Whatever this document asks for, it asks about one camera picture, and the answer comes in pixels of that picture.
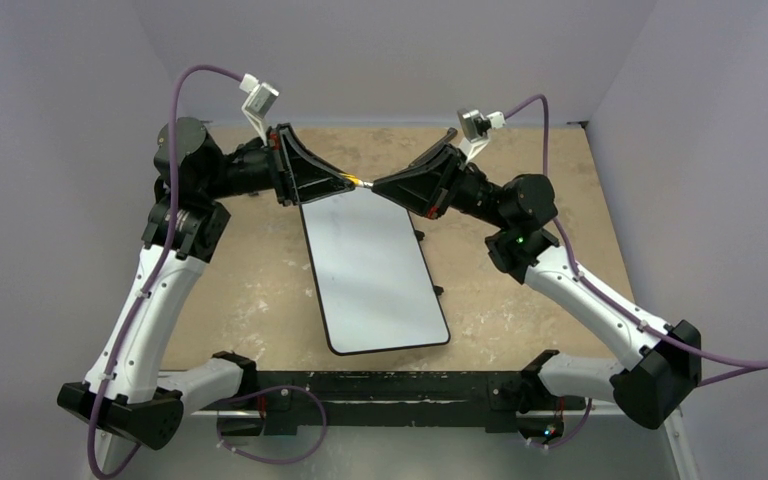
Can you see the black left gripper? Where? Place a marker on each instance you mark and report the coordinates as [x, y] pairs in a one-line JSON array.
[[299, 174]]

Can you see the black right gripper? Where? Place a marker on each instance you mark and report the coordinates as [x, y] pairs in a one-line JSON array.
[[448, 180]]

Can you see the white whiteboard black frame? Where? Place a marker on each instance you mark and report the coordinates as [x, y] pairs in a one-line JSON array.
[[374, 287]]

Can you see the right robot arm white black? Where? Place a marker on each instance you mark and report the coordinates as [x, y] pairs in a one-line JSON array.
[[653, 369]]

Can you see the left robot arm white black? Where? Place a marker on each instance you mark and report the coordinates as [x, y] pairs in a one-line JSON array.
[[123, 394]]

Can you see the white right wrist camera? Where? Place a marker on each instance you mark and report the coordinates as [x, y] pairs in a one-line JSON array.
[[476, 128]]

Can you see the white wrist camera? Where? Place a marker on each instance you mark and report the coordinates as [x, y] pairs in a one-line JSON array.
[[476, 128], [260, 98]]

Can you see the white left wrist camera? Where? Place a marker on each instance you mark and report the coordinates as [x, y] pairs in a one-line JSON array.
[[260, 98]]

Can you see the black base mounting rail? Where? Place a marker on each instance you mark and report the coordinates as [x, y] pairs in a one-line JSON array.
[[494, 401]]

